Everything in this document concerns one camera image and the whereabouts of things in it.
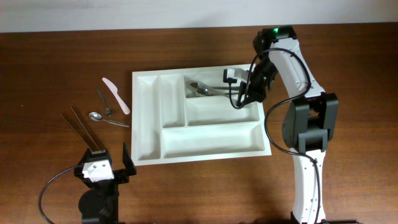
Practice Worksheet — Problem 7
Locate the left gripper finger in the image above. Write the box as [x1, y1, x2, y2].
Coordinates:
[78, 149, 112, 169]
[123, 142, 137, 176]

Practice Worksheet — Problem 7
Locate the large silver spoon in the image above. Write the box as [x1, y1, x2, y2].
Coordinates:
[188, 82, 239, 91]
[194, 89, 229, 96]

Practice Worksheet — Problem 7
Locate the white plastic cutlery tray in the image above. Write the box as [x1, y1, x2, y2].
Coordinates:
[131, 66, 272, 166]

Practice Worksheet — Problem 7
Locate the pink plastic knife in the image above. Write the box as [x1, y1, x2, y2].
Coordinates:
[102, 77, 131, 114]

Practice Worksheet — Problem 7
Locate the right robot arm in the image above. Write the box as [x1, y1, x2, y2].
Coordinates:
[232, 26, 338, 223]

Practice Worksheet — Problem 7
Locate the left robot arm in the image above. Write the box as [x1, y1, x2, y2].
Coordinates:
[74, 144, 137, 223]

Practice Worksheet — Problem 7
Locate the small silver teaspoon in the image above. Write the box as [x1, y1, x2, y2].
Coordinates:
[89, 112, 130, 128]

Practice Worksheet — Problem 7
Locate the small dark teaspoon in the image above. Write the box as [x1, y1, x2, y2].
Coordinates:
[97, 90, 113, 116]

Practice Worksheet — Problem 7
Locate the right black cable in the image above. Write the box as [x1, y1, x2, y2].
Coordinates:
[228, 47, 322, 224]

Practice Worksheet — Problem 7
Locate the black cable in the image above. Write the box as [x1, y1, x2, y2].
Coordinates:
[38, 165, 82, 224]
[228, 47, 322, 224]

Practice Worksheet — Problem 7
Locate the left black cable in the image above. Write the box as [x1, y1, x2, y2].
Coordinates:
[38, 165, 82, 224]

